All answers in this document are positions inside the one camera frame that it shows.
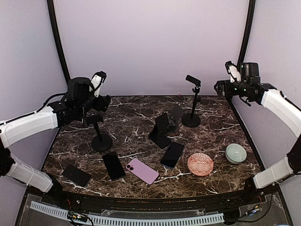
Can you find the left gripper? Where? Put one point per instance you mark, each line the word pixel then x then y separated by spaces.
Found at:
pixel 103 103

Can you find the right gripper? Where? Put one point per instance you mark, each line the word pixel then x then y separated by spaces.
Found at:
pixel 228 92

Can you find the pole phone stand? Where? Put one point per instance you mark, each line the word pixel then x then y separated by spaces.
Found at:
pixel 192 120
pixel 101 142

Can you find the purple phone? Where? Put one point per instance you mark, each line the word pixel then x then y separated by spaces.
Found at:
pixel 142 171

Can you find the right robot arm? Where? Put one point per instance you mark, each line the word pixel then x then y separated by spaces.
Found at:
pixel 289 115

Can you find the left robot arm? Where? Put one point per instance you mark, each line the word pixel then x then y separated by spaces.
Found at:
pixel 49 116

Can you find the black folding phone stand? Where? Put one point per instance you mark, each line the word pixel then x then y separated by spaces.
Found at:
pixel 157 135

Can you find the black phone centre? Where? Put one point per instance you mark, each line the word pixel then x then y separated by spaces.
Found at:
pixel 113 166

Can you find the black phone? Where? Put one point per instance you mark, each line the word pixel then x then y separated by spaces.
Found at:
pixel 113 166
pixel 76 176

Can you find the black phone left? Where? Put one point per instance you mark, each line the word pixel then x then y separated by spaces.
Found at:
pixel 76 176

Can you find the pale green bowl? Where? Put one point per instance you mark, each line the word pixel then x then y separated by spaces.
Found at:
pixel 235 153

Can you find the pink patterned plate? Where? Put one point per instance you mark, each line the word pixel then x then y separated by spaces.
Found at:
pixel 200 164

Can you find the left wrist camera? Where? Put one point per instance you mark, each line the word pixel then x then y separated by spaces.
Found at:
pixel 97 82

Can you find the left black frame post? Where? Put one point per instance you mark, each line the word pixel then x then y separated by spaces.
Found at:
pixel 57 39

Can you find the white cable duct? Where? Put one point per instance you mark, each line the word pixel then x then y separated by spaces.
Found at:
pixel 96 220

